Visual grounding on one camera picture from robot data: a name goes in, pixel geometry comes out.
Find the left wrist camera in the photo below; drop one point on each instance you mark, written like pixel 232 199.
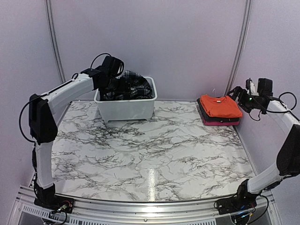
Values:
pixel 114 67

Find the folded pink garment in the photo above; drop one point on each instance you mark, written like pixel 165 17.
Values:
pixel 218 122

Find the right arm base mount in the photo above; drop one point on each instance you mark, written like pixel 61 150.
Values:
pixel 235 205

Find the white plastic laundry bin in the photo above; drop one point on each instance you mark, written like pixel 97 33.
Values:
pixel 138 109

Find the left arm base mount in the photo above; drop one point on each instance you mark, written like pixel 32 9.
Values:
pixel 47 198

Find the folded dark striped shirt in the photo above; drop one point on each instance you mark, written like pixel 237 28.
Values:
pixel 207 117

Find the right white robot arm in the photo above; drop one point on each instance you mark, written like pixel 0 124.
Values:
pixel 287 161

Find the aluminium wall post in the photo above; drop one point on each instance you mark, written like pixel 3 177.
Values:
pixel 53 39
pixel 240 46

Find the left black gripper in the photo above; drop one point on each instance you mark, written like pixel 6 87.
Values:
pixel 121 87

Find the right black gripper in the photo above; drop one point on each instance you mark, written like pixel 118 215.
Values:
pixel 236 90

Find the black white plaid shirt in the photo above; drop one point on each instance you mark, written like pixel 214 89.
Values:
pixel 140 89

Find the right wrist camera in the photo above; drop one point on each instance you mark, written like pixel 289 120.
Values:
pixel 265 87

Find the orange t-shirt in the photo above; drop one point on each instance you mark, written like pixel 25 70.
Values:
pixel 226 109

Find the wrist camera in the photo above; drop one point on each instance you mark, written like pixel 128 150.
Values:
pixel 265 87
pixel 114 67

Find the left aluminium wall post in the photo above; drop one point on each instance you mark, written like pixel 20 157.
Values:
pixel 53 39

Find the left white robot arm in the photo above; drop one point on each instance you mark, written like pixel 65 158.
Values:
pixel 43 127

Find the right aluminium wall post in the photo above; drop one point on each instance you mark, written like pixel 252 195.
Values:
pixel 240 46

